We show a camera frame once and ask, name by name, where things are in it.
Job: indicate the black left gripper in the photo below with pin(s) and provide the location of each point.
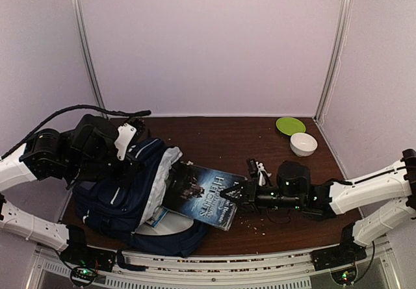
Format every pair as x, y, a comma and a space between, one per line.
130, 167

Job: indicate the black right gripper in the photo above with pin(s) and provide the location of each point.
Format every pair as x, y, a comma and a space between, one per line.
249, 193

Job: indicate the navy blue backpack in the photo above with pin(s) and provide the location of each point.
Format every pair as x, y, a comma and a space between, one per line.
118, 210

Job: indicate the dog picture book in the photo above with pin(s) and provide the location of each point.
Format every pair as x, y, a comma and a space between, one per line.
157, 216

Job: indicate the dark Wuthering Heights book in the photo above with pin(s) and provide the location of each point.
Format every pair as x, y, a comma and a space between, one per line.
194, 191

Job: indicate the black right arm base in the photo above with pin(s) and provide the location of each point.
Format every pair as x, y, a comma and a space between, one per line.
347, 252

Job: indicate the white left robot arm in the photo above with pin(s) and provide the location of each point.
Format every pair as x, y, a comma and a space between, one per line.
43, 154

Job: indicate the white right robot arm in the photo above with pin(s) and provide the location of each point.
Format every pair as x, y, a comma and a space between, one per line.
394, 184

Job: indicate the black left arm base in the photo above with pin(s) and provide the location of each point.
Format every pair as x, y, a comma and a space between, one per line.
81, 256

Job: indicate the white bowl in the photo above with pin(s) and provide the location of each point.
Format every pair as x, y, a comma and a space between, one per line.
303, 144

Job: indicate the green plate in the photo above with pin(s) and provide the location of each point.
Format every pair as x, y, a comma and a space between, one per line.
290, 126

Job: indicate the aluminium front rail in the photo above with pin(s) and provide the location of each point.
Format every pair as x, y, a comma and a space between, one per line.
290, 269

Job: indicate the aluminium frame post right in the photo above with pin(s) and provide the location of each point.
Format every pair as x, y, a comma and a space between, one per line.
335, 60

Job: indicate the aluminium frame post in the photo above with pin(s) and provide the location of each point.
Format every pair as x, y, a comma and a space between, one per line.
335, 60
86, 53

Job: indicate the aluminium frame post left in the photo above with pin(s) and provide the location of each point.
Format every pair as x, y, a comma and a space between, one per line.
86, 53

